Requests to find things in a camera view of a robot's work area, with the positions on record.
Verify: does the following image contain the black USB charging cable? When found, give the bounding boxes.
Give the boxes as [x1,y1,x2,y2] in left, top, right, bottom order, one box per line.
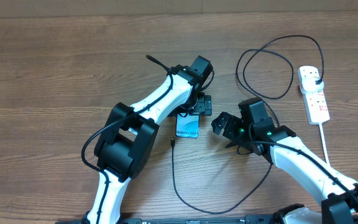
[170,34,326,215]

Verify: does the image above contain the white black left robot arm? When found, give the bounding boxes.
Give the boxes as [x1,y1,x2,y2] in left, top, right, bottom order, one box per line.
[80,56,214,223]

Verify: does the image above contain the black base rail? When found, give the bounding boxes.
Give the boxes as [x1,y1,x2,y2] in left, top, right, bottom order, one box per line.
[54,213,291,224]

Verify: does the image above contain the white power strip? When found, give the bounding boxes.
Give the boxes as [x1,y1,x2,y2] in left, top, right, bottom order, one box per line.
[298,66,330,125]

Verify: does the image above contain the blue Galaxy smartphone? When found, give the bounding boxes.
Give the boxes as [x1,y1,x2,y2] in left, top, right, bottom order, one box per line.
[175,113,200,138]

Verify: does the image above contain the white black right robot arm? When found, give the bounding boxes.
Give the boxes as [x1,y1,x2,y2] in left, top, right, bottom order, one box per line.
[211,97,358,223]

